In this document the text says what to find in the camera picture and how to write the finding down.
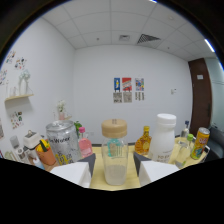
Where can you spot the ceiling light strip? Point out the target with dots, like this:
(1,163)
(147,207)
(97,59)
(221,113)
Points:
(209,45)

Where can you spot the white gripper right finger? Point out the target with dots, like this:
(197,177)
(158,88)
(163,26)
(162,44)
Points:
(156,171)

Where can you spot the square ceiling diffuser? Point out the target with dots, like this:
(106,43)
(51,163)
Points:
(124,37)

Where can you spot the pink liquid bottle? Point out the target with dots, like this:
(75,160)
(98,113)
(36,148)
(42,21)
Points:
(85,146)

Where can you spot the black chair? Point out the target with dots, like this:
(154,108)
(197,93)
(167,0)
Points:
(216,145)

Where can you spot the two-tier wooden shelf rack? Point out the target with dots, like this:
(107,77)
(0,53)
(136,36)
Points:
(96,176)

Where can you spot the white box appliance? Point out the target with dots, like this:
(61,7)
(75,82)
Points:
(31,140)

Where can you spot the white wall switch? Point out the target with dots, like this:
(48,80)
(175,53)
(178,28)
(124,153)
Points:
(173,91)

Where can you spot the ceiling air vent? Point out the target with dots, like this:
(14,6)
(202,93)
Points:
(148,38)

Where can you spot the orange pot with utensils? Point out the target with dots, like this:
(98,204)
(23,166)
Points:
(46,155)

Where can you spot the teal liquid bottle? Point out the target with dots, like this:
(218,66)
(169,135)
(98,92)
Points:
(115,146)

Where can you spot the amber syrup bottle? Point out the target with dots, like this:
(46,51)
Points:
(143,143)

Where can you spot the tall white milk bottle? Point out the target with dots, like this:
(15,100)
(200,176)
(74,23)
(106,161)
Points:
(162,140)

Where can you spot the small clear blue-cap bottle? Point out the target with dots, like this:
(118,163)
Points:
(185,131)

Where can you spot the multicolour wall poster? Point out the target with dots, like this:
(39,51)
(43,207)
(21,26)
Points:
(139,84)

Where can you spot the white ornament on wall shelf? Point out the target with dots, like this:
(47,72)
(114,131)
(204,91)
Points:
(24,78)

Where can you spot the green potted plant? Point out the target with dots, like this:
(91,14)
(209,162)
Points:
(78,126)

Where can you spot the brown door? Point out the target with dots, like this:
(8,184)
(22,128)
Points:
(200,100)

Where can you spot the wooden wall shelf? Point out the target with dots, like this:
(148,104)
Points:
(19,97)

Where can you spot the blue wall poster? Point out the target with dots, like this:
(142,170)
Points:
(117,85)

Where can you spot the clear jar with wooden lid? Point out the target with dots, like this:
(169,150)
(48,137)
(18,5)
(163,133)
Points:
(114,166)

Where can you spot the large silver black can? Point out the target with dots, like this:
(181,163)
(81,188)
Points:
(63,143)

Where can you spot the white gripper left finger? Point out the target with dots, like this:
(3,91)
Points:
(71,173)

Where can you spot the clear bottle with green cap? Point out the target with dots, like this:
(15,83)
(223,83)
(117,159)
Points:
(184,151)

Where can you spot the grey wall print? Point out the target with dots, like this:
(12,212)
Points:
(139,96)
(127,97)
(117,97)

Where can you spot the red wall poster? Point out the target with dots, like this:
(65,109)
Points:
(126,84)

